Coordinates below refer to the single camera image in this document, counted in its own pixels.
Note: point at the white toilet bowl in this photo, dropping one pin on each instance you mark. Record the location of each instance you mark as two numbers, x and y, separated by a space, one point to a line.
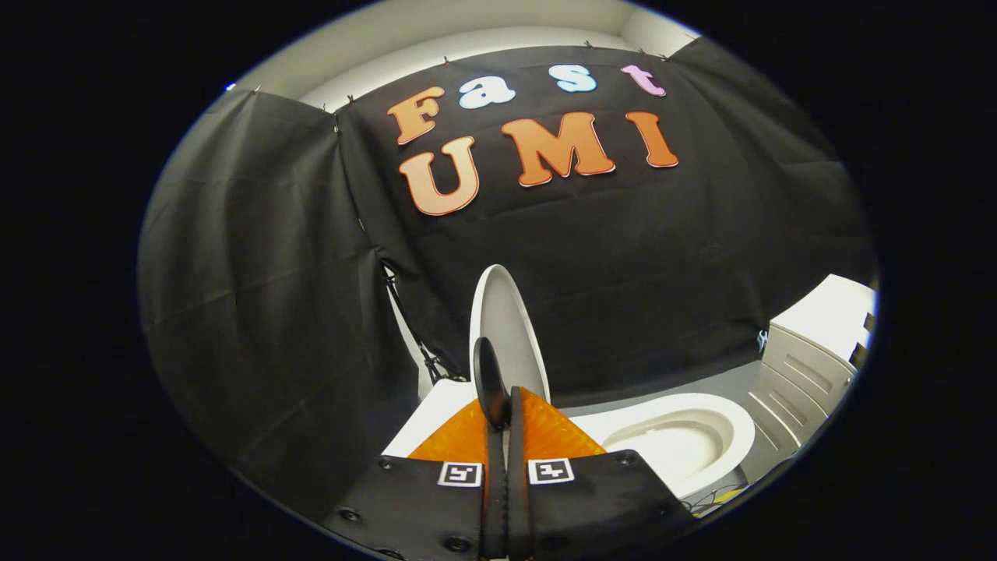
662 417

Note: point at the black backdrop cloth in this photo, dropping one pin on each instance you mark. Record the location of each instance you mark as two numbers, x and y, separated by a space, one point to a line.
623 273

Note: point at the white toilet lid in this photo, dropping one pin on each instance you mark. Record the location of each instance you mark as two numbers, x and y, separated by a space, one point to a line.
510 319

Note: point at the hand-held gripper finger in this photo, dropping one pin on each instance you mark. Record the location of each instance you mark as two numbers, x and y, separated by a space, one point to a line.
516 499
496 499

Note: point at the white panelled cabinet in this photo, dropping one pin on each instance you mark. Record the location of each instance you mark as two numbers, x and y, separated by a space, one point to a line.
818 319

